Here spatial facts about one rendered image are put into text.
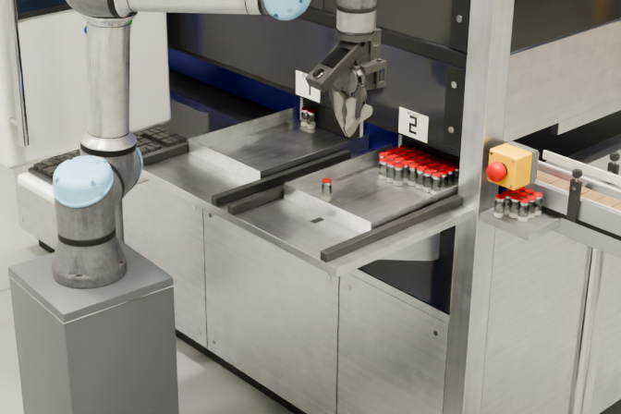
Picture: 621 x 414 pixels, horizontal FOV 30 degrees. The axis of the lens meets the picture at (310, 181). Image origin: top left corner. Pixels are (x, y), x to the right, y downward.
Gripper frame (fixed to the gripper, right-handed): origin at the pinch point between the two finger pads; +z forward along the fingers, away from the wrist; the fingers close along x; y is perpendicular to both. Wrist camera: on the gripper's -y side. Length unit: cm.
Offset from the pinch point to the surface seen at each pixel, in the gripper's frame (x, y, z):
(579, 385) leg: -33, 42, 62
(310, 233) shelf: 3.4, -5.9, 21.6
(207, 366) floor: 88, 30, 110
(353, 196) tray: 10.2, 12.9, 21.4
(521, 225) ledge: -22.9, 28.9, 21.6
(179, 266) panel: 96, 28, 78
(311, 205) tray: 11.0, 1.4, 20.3
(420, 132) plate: 4.6, 27.4, 8.7
